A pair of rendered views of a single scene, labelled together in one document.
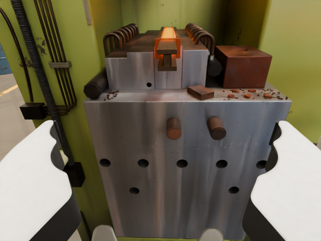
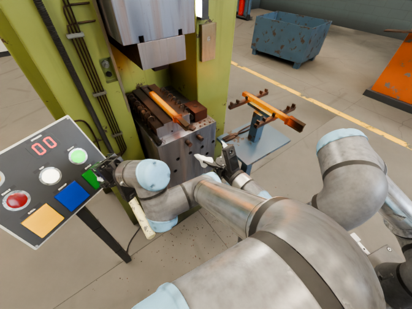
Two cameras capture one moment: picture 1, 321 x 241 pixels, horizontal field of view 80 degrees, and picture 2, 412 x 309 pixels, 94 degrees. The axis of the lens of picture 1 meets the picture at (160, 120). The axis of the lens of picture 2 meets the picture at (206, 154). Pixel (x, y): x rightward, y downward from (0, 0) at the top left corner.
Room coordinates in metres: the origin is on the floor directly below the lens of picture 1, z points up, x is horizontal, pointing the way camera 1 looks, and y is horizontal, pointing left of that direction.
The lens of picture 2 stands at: (-0.35, 0.40, 1.59)
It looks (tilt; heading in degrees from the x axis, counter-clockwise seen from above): 46 degrees down; 320
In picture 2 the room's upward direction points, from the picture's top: 1 degrees clockwise
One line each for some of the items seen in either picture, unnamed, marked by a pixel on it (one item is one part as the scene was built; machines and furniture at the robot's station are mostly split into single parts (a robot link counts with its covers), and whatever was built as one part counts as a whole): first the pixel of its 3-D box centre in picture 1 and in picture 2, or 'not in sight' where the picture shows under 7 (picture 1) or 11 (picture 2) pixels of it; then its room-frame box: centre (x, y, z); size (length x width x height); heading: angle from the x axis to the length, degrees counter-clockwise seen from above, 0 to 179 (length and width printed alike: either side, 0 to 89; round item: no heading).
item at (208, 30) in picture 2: not in sight; (208, 42); (0.49, -0.31, 1.27); 0.09 x 0.02 x 0.17; 87
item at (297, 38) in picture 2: not in sight; (287, 38); (2.08, -3.85, 0.36); 1.21 x 0.81 x 0.72; 4
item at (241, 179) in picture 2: not in sight; (242, 181); (-0.11, 0.01, 0.98); 0.08 x 0.05 x 0.08; 87
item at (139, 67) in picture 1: (160, 49); (156, 107); (0.59, 0.00, 0.96); 0.42 x 0.20 x 0.09; 177
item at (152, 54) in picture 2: not in sight; (142, 38); (0.59, 0.00, 1.32); 0.42 x 0.20 x 0.10; 177
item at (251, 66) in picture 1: (237, 65); (195, 110); (0.43, -0.17, 0.95); 0.12 x 0.09 x 0.07; 177
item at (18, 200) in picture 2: not in sight; (17, 200); (0.21, 0.63, 1.09); 0.05 x 0.03 x 0.04; 87
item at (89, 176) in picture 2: not in sight; (96, 175); (0.25, 0.43, 1.01); 0.07 x 0.05 x 0.07; 112
